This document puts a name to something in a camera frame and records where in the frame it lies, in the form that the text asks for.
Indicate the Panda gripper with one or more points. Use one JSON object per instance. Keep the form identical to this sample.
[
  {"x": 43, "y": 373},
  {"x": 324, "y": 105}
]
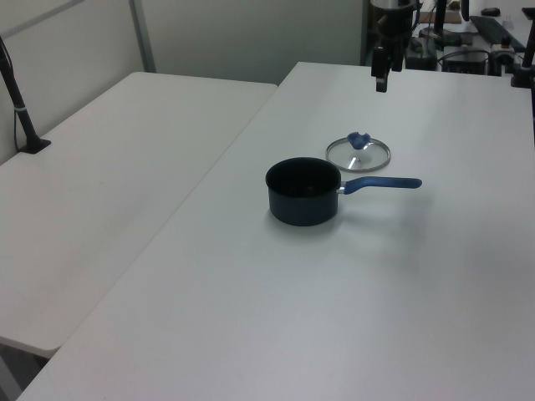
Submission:
[{"x": 393, "y": 25}]

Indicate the glass lid with blue knob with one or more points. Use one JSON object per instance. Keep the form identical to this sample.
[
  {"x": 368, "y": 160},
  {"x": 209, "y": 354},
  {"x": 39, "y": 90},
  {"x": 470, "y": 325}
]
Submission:
[{"x": 358, "y": 156}]

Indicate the Franka Panda robot arm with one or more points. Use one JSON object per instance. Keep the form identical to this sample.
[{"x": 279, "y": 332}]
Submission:
[{"x": 393, "y": 3}]

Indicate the black monitor stand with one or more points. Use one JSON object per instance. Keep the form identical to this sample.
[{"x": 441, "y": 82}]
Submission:
[{"x": 440, "y": 25}]

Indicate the black computer case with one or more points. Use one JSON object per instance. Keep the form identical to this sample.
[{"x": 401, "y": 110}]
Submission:
[{"x": 465, "y": 62}]

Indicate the black keyboard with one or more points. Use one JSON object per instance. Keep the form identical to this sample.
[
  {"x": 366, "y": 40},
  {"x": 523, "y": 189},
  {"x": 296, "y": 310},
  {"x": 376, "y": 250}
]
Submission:
[{"x": 495, "y": 30}]

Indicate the black computer mouse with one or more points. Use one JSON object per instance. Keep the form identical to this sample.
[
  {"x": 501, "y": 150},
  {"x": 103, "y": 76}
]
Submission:
[{"x": 490, "y": 11}]

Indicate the white side table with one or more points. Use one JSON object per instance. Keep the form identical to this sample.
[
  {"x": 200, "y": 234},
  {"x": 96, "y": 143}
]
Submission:
[{"x": 96, "y": 179}]

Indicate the black camera stand pole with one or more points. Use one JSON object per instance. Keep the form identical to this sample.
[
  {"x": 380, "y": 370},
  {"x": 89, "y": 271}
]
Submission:
[
  {"x": 18, "y": 108},
  {"x": 527, "y": 62}
]

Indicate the grey metal partition post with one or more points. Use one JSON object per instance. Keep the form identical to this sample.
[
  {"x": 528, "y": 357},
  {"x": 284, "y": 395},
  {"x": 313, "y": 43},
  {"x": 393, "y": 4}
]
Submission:
[{"x": 143, "y": 35}]

